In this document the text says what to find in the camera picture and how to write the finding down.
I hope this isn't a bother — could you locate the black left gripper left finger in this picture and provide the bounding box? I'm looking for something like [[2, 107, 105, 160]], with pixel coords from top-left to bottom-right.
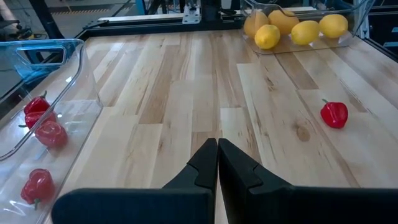
[[51, 138, 218, 224]]

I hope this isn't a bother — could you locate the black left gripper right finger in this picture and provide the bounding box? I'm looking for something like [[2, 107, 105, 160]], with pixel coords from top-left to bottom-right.
[[218, 138, 398, 224]]

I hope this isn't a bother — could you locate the yellow plastic lemon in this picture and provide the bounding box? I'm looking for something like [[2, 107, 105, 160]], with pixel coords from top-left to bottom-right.
[[290, 20, 321, 46], [318, 14, 349, 39], [254, 24, 281, 50]]

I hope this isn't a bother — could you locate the orange-yellow plastic lemon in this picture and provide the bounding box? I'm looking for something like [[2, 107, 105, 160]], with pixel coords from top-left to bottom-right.
[[243, 11, 270, 39], [267, 9, 301, 35]]

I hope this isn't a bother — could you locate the clear plastic bin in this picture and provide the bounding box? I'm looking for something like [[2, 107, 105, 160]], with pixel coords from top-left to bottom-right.
[[239, 0, 377, 56], [0, 39, 104, 224]]

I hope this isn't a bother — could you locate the black stand leg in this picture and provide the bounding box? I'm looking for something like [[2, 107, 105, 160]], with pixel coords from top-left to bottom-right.
[[29, 0, 65, 40]]

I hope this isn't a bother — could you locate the grey metal cart frame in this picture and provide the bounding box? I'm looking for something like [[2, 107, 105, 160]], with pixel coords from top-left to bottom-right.
[[357, 0, 398, 50]]

